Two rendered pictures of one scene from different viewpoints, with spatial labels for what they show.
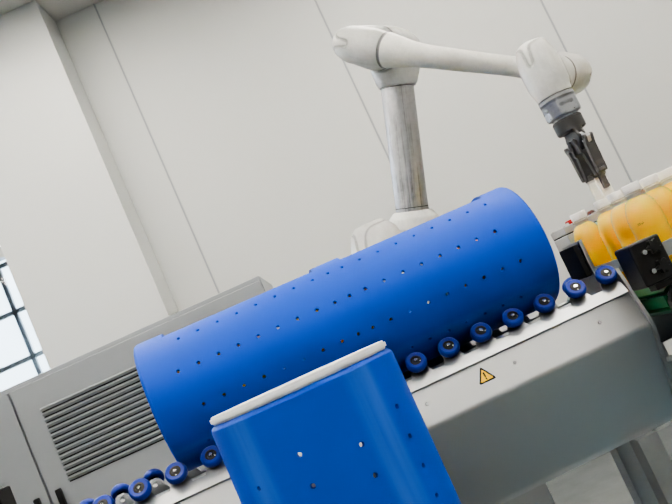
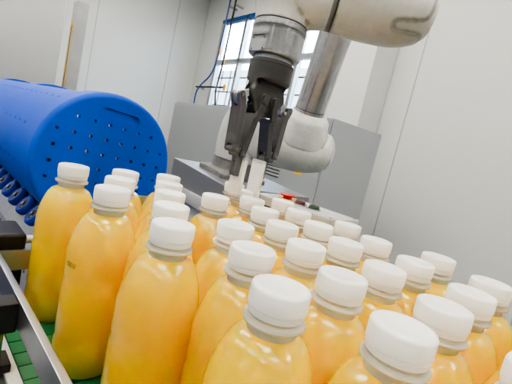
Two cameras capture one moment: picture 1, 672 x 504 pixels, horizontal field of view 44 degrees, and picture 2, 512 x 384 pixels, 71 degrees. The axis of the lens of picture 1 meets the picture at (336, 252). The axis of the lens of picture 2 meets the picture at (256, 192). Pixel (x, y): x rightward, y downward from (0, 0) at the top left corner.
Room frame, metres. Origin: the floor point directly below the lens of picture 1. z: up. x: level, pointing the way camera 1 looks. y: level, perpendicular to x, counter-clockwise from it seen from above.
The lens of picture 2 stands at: (1.67, -1.17, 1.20)
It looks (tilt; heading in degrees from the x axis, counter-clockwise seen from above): 7 degrees down; 52
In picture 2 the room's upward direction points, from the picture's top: 13 degrees clockwise
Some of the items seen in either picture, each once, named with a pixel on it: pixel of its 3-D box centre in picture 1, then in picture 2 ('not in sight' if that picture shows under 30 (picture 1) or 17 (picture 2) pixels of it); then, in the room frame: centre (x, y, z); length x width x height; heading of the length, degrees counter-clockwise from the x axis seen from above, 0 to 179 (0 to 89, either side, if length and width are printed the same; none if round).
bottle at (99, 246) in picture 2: not in sight; (96, 283); (1.79, -0.75, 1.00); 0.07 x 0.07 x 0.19
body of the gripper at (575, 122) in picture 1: (573, 134); (266, 88); (2.04, -0.65, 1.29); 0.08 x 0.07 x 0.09; 8
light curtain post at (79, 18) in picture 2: not in sight; (56, 164); (2.01, 1.04, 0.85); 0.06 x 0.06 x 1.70; 8
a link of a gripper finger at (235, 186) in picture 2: (606, 188); (237, 176); (2.02, -0.66, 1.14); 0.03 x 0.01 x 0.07; 98
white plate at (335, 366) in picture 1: (298, 382); not in sight; (1.22, 0.13, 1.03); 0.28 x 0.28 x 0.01
